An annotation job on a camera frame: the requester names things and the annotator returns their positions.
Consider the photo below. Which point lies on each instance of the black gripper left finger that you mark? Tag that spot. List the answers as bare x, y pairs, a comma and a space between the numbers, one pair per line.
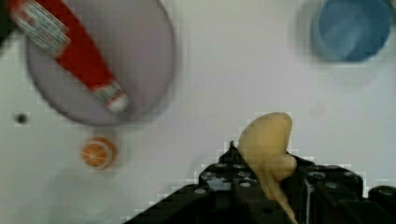
227, 192

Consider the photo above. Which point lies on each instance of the red ketchup bottle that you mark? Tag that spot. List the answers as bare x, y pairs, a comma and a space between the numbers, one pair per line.
55, 29

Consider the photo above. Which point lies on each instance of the orange slice toy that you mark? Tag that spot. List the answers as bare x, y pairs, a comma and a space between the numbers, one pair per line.
98, 153

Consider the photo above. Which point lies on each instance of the peeled banana toy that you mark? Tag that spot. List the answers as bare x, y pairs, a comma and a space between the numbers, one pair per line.
263, 145

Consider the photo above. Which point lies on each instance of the blue plastic cup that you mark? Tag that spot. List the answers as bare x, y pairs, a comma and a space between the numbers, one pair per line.
350, 31

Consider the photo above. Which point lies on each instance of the grey round plate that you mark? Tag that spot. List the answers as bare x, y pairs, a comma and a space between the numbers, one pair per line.
137, 40

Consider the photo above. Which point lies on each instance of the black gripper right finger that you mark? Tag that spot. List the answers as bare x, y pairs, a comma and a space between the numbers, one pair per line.
331, 194

